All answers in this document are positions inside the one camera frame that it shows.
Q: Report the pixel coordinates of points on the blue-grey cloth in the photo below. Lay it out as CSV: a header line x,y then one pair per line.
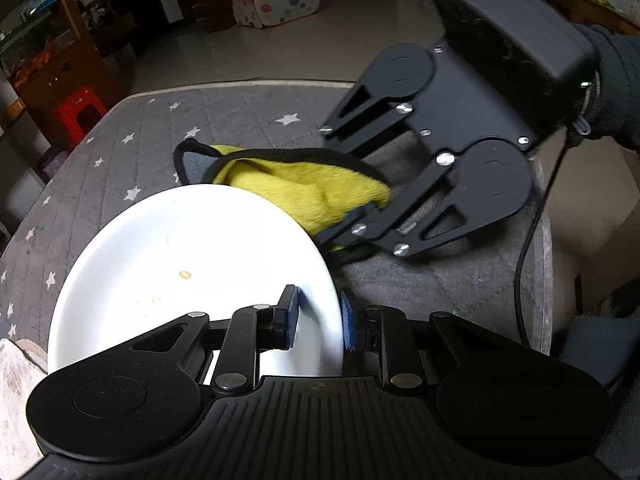
x,y
600,350

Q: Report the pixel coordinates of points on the red plastic stool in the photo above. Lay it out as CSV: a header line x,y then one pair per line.
x,y
77,115

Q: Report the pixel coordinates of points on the yellow cloth with black trim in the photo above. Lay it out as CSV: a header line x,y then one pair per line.
x,y
300,190

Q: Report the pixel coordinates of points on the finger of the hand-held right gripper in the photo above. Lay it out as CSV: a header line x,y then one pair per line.
x,y
381,122
380,220

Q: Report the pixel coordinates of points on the wooden side cabinet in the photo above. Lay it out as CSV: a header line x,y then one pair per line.
x,y
590,10

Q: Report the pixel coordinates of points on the wooden shelf unit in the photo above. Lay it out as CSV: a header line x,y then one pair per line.
x,y
55,25

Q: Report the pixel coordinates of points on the white round plate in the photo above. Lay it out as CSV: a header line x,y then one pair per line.
x,y
150,260

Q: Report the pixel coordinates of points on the person's right forearm dark sleeve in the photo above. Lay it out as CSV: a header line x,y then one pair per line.
x,y
617,85

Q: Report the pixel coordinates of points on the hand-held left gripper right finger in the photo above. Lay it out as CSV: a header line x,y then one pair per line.
x,y
350,324

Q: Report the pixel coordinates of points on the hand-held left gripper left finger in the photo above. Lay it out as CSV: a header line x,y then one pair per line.
x,y
289,321

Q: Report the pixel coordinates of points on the grey star-print quilted mat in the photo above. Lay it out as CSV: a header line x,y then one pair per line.
x,y
125,150

